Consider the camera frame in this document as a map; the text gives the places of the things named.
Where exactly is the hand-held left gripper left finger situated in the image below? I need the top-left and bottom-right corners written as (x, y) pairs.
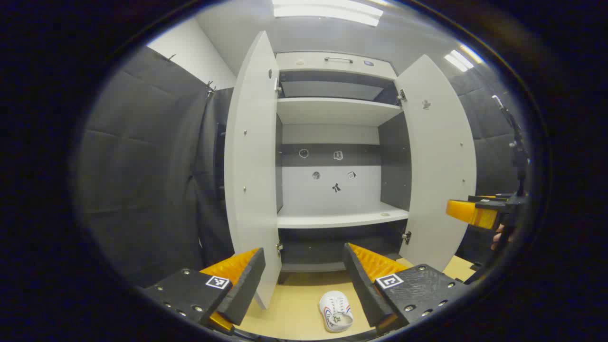
top-left (142, 247), bottom-right (266, 334)

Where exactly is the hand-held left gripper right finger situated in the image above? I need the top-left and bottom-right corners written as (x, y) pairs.
top-left (343, 243), bottom-right (472, 334)

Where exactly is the white striped canvas shoe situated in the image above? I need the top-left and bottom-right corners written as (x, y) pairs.
top-left (319, 291), bottom-right (354, 333)

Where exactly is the white cabinet door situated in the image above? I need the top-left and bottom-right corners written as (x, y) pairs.
top-left (224, 31), bottom-right (283, 310)
top-left (395, 54), bottom-right (477, 272)

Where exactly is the small ceiling light panel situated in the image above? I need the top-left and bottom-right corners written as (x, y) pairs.
top-left (444, 44), bottom-right (484, 72)

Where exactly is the black backdrop cloth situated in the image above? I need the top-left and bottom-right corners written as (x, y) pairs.
top-left (76, 45), bottom-right (532, 288)

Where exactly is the long ceiling light panel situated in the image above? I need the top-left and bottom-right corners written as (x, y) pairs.
top-left (272, 0), bottom-right (383, 27)

